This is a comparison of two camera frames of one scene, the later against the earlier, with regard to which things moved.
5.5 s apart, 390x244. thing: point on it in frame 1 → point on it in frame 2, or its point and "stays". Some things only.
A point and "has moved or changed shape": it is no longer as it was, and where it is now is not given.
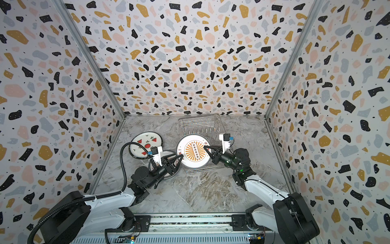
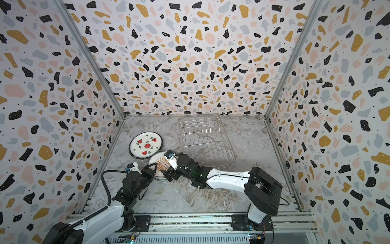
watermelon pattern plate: (148, 139) stays
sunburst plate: (191, 146) has moved or changed shape
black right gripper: (221, 154) → (174, 170)
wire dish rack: (212, 127) stays
